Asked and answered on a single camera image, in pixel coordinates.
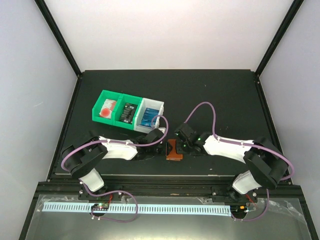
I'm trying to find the brown leather card holder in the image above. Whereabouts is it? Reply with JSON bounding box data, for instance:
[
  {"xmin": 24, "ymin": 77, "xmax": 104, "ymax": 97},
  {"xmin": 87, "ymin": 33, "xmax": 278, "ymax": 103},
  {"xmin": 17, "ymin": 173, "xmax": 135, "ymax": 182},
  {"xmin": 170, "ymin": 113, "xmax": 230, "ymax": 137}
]
[{"xmin": 165, "ymin": 139, "xmax": 183, "ymax": 161}]

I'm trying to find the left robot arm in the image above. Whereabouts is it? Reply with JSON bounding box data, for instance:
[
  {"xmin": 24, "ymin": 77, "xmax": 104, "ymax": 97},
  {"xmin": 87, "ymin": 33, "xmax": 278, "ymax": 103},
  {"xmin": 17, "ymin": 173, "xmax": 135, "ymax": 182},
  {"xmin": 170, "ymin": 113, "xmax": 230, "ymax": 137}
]
[{"xmin": 61, "ymin": 127, "xmax": 168, "ymax": 200}]

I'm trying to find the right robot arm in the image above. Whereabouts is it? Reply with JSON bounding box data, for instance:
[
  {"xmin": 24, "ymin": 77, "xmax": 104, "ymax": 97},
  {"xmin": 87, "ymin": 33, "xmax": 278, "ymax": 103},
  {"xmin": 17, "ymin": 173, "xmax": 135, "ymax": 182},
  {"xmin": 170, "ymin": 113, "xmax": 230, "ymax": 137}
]
[{"xmin": 174, "ymin": 123, "xmax": 289, "ymax": 203}]

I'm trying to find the blue cards stack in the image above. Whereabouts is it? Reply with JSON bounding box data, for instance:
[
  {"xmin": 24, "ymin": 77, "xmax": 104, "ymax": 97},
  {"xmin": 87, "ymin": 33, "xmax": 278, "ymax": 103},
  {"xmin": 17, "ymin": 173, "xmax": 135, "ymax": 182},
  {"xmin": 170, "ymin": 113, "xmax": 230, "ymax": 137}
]
[{"xmin": 139, "ymin": 107, "xmax": 159, "ymax": 128}]

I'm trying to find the black cards stack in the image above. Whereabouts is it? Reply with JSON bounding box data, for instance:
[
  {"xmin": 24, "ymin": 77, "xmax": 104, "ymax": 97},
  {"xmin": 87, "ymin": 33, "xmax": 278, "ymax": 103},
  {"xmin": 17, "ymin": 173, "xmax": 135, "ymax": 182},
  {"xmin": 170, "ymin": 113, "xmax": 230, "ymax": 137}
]
[{"xmin": 119, "ymin": 103, "xmax": 138, "ymax": 124}]

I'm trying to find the red white cards stack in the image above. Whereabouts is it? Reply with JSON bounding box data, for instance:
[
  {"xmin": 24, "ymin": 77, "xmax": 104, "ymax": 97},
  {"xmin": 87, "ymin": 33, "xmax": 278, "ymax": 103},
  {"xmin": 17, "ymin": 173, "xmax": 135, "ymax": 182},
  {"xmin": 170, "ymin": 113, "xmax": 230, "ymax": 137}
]
[{"xmin": 99, "ymin": 99, "xmax": 117, "ymax": 119}]

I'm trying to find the white storage bin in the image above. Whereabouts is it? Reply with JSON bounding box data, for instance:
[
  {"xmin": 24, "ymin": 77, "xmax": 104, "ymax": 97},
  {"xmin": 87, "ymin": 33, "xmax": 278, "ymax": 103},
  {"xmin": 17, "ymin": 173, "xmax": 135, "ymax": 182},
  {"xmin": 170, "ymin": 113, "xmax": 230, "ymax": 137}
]
[{"xmin": 133, "ymin": 98, "xmax": 164, "ymax": 134}]

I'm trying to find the green double storage bin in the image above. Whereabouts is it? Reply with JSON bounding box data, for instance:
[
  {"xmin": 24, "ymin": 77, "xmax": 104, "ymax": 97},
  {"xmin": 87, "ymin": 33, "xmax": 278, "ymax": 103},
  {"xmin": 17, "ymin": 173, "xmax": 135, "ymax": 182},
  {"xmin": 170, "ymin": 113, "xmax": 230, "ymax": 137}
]
[{"xmin": 91, "ymin": 90, "xmax": 143, "ymax": 131}]

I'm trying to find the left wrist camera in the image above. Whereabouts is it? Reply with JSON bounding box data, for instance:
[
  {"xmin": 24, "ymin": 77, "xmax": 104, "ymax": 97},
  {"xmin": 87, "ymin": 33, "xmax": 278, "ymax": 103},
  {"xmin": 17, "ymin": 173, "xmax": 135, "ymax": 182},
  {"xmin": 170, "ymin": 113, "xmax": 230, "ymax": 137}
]
[{"xmin": 158, "ymin": 127, "xmax": 168, "ymax": 136}]

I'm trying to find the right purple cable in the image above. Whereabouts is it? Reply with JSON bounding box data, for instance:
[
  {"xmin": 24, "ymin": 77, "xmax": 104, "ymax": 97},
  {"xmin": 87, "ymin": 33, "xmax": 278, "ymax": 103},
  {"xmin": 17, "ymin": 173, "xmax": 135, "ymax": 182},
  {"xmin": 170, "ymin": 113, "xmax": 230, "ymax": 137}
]
[{"xmin": 183, "ymin": 101, "xmax": 295, "ymax": 222}]

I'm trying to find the purple cable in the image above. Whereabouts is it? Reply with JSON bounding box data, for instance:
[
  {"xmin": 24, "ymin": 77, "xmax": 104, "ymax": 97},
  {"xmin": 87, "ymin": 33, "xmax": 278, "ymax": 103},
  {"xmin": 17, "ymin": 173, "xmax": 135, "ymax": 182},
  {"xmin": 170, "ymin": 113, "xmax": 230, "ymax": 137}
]
[
  {"xmin": 61, "ymin": 114, "xmax": 170, "ymax": 223},
  {"xmin": 183, "ymin": 101, "xmax": 295, "ymax": 222}
]

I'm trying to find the white slotted cable duct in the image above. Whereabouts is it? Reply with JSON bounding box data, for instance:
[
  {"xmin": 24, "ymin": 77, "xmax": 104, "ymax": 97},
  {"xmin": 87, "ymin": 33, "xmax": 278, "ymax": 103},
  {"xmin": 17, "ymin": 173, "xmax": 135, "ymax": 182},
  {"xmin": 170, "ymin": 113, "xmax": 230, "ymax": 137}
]
[{"xmin": 42, "ymin": 202, "xmax": 231, "ymax": 217}]

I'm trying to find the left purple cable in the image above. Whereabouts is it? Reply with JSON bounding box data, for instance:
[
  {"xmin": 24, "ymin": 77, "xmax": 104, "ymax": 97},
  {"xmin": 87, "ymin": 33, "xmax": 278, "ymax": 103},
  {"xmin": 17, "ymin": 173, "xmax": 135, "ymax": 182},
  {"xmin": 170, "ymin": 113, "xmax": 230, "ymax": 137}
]
[{"xmin": 61, "ymin": 114, "xmax": 170, "ymax": 223}]

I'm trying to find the black frame post right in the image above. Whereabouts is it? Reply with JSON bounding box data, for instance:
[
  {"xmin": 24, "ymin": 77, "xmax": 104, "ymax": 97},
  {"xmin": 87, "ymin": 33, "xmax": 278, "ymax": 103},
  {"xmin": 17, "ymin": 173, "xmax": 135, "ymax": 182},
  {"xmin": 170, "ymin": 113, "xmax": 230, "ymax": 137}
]
[{"xmin": 254, "ymin": 0, "xmax": 305, "ymax": 76}]

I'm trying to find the black frame post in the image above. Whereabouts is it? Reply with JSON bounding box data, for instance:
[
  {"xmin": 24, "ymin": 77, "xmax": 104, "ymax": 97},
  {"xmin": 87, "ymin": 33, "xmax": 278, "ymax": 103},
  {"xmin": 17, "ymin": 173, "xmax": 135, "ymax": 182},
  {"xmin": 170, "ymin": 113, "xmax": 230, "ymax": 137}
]
[
  {"xmin": 33, "ymin": 0, "xmax": 83, "ymax": 80},
  {"xmin": 254, "ymin": 0, "xmax": 305, "ymax": 76}
]

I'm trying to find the black frame post left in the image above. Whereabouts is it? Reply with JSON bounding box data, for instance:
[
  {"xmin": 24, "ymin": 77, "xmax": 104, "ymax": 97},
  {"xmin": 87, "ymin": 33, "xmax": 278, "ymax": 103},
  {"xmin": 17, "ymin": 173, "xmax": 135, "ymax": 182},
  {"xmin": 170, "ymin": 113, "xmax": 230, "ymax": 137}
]
[{"xmin": 33, "ymin": 0, "xmax": 83, "ymax": 80}]

